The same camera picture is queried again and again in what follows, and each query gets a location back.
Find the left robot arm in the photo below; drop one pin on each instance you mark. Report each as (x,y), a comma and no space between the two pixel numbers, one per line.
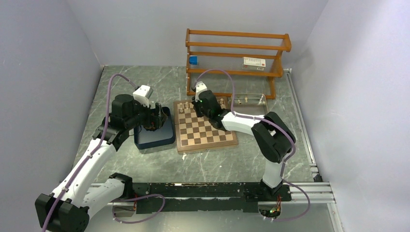
(70,206)

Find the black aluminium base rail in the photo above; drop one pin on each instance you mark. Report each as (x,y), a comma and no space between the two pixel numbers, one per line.
(247,197)

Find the dark blue tray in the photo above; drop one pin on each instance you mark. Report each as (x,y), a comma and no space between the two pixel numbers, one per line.
(145,139)

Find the blue box on shelf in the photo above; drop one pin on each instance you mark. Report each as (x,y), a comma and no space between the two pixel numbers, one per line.
(193,60)

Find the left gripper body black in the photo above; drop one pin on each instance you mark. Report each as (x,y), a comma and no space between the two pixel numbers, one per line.
(147,119)

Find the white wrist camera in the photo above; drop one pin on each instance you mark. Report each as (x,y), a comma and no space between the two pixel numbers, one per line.
(142,95)
(199,88)

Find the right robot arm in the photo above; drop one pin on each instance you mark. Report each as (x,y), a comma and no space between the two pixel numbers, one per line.
(273,137)

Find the white red box on shelf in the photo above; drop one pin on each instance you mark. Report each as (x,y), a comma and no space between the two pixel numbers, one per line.
(249,62)

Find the wooden chessboard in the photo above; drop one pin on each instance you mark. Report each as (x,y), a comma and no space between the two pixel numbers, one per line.
(196,133)

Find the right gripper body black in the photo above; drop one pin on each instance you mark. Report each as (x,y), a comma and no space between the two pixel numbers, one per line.
(198,109)

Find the orange wooden shelf rack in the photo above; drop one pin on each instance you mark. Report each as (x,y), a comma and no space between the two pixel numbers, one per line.
(219,51)

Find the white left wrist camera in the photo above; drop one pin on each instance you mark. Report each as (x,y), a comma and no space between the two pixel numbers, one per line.
(142,95)

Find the pile of brown chess pieces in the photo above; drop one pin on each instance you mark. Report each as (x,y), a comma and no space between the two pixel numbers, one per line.
(150,128)

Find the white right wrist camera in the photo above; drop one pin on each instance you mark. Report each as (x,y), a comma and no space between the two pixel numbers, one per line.
(199,88)

